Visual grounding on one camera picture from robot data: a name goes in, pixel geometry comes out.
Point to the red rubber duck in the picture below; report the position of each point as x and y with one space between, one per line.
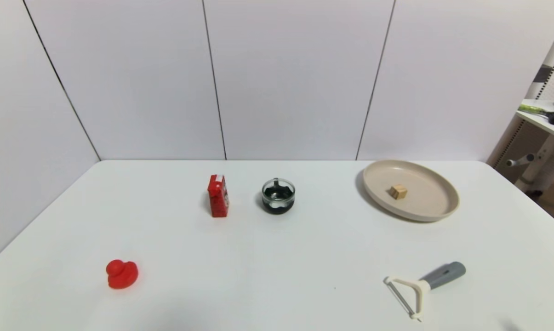
122 275

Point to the green tool on side table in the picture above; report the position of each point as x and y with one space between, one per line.
532 110

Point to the glass bowl with black insert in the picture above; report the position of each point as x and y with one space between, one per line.
278 197

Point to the small wooden cube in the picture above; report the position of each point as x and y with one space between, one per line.
398 192

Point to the beige brown round plate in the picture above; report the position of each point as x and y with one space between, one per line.
424 202

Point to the white side table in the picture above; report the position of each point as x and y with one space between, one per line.
545 156

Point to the red juice carton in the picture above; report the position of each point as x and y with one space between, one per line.
218 197

